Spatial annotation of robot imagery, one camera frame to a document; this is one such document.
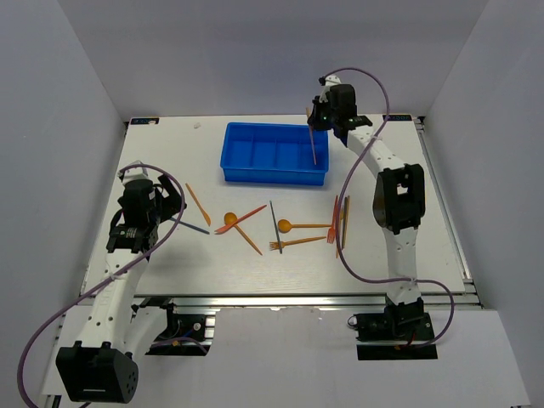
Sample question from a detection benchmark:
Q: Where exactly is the grey-blue chopstick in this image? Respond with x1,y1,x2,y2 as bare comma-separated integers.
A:
269,200,283,254
341,195,351,250

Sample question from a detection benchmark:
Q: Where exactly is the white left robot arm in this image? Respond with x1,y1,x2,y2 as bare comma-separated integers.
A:
55,169,186,404

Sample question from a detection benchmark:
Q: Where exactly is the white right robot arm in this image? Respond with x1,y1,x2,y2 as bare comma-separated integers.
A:
308,75,426,307

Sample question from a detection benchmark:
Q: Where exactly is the blue chopstick left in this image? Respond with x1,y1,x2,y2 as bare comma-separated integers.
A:
170,218,210,235

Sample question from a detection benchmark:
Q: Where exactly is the orange plastic knife left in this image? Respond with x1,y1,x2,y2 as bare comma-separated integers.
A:
185,183,212,226

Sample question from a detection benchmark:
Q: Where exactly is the blue divided plastic bin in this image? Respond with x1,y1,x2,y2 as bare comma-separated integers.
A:
220,122,329,186

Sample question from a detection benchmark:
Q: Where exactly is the right table label sticker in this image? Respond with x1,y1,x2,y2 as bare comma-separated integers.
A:
383,114,413,122

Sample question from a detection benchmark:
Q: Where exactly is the table label sticker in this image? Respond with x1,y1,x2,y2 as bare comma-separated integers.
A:
383,114,413,122
129,117,160,126

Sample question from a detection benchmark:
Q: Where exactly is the red-orange plastic knife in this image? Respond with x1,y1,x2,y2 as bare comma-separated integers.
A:
214,205,266,235

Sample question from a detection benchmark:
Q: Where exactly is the orange spoon left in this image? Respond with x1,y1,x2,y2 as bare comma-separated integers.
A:
224,212,263,255

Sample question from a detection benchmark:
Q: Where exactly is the orange spoon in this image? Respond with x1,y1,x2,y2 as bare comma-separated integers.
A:
277,219,331,234
224,212,263,255

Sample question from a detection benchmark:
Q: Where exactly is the orange chopstick long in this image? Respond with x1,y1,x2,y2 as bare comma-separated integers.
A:
335,195,341,259

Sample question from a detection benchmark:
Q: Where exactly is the left table label sticker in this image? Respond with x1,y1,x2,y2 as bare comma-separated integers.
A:
129,117,160,126

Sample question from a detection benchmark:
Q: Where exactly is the orange spoon centre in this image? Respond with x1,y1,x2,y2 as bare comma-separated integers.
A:
277,219,331,234

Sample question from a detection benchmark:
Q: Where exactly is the orange fork lower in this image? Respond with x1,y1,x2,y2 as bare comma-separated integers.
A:
269,235,326,251

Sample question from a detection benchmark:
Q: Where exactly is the red-orange fork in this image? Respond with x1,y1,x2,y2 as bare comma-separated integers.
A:
326,201,338,244

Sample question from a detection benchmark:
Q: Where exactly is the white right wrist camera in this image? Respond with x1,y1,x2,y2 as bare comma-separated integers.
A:
318,74,342,87

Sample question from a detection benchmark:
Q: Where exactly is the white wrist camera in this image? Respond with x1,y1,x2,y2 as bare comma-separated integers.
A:
117,161,149,185
318,74,342,87

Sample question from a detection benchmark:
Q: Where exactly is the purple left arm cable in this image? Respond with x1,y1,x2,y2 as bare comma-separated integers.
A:
16,165,188,408

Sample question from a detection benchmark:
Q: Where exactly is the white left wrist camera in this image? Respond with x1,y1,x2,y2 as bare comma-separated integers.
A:
117,161,149,185

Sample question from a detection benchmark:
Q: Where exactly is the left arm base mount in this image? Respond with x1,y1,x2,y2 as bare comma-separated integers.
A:
139,297,215,357

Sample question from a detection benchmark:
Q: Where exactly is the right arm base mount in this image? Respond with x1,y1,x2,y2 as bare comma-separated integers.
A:
347,298,438,361

